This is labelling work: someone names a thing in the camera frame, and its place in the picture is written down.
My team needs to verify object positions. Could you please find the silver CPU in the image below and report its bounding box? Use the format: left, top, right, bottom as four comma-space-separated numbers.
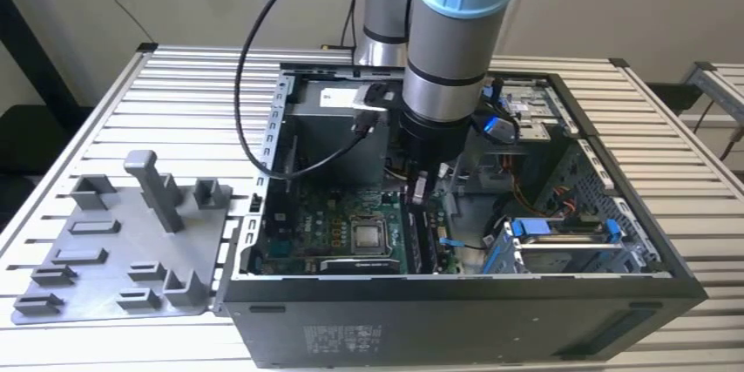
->
352, 226, 388, 251

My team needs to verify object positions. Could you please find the green motherboard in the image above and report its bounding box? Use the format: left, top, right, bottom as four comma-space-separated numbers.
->
254, 184, 464, 276

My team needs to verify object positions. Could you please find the metal CPU socket cover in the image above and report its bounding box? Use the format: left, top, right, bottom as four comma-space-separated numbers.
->
346, 213, 394, 258

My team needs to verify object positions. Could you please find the grey power supply unit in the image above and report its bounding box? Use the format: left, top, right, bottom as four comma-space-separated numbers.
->
286, 82, 402, 186

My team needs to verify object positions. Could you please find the black graphics card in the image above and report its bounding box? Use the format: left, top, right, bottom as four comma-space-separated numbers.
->
316, 257, 405, 276

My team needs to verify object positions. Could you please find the blue disk carrier with drive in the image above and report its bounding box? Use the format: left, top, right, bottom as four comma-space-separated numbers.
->
485, 214, 629, 276

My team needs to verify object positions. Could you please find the black case fan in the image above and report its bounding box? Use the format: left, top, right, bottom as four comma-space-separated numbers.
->
268, 134, 298, 236

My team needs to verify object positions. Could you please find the black open PC case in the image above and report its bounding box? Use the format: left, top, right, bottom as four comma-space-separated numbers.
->
217, 62, 710, 369

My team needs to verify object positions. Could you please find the black background box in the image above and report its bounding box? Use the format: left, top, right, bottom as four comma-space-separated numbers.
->
644, 82, 702, 118

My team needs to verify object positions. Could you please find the grey parts rack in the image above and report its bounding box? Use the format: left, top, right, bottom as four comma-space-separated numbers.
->
9, 149, 234, 326

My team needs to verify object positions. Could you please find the grey metal side table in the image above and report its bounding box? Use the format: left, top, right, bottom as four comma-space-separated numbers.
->
676, 60, 744, 129

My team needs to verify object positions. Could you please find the silver metal bracket plate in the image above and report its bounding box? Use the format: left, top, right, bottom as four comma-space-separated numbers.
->
514, 121, 552, 143

